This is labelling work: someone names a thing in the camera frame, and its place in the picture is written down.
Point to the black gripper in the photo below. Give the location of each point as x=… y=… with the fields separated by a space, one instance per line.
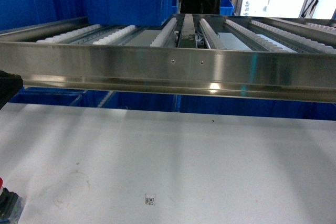
x=10 y=85

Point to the red button switch black base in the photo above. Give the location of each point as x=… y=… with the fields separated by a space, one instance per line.
x=11 y=205

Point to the steel roller shelf rack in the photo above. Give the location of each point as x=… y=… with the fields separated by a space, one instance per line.
x=223 y=56

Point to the blue bin under rack left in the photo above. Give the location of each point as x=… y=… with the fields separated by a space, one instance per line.
x=49 y=96

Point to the blue bin under rack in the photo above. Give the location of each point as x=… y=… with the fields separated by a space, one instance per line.
x=49 y=96
x=258 y=107

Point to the large blue bin on rack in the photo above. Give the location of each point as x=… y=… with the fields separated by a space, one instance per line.
x=128 y=12

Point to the QR code sticker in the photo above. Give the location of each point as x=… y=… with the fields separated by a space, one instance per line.
x=150 y=199

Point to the small blue bin back right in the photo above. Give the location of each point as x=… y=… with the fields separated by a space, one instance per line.
x=226 y=8

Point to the blue bin under rack right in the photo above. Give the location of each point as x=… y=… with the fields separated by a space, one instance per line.
x=258 y=107

